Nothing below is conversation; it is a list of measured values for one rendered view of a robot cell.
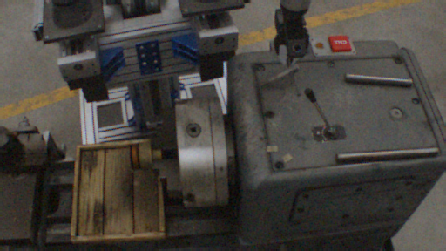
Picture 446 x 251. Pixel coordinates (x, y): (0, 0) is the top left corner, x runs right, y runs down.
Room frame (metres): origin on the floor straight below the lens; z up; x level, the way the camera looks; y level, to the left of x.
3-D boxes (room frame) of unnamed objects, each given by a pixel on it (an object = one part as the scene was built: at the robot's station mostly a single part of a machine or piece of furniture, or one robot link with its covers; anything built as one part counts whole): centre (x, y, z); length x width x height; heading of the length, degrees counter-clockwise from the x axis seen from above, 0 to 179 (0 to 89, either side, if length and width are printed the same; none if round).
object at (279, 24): (0.92, -0.17, 1.44); 0.09 x 0.08 x 0.12; 6
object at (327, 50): (1.01, -0.33, 1.23); 0.13 x 0.08 x 0.05; 96
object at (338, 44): (1.01, -0.35, 1.26); 0.06 x 0.06 x 0.02; 6
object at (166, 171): (0.65, 0.14, 1.09); 0.12 x 0.11 x 0.05; 6
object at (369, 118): (0.80, -0.32, 1.06); 0.59 x 0.48 x 0.39; 96
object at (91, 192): (0.72, 0.35, 0.89); 0.36 x 0.30 x 0.04; 6
